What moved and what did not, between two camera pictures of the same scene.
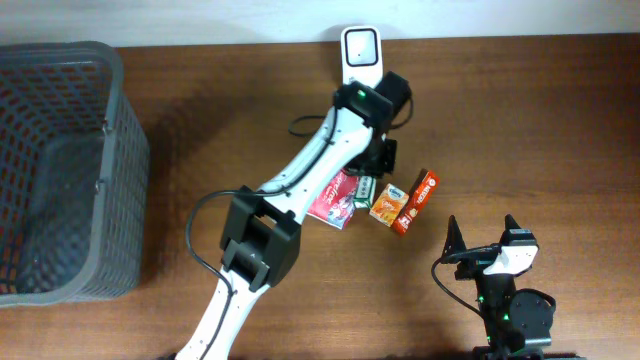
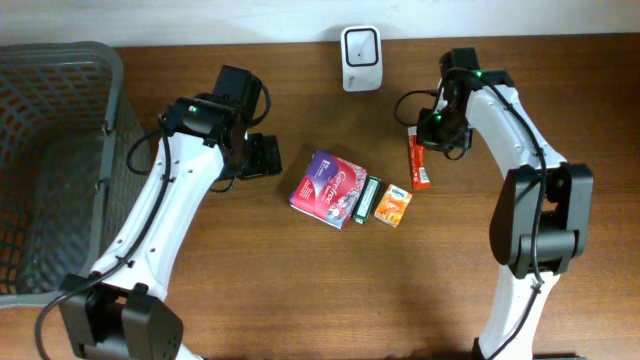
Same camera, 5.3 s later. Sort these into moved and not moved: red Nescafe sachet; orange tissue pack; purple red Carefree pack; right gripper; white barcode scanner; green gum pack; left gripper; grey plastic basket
Moved: right gripper; green gum pack; red Nescafe sachet; left gripper
Not moved: grey plastic basket; purple red Carefree pack; white barcode scanner; orange tissue pack
